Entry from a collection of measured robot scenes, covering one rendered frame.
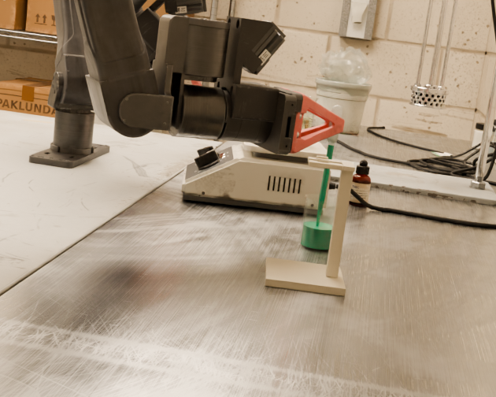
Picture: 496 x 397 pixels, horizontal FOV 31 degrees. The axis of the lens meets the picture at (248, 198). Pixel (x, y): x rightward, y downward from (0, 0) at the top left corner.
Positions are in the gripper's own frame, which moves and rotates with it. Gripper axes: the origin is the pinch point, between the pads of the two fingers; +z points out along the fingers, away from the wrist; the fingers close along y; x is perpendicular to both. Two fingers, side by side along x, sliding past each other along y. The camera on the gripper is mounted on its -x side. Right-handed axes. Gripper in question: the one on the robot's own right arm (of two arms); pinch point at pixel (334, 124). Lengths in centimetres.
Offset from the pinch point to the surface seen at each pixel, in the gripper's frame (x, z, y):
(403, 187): 13.5, 34.1, 33.9
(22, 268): 15.2, -35.6, -8.6
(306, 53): 0, 114, 234
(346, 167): 2.4, -6.1, -14.6
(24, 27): 5, 7, 266
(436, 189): 13, 40, 32
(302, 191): 11.3, 5.5, 15.6
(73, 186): 15.1, -22.9, 28.6
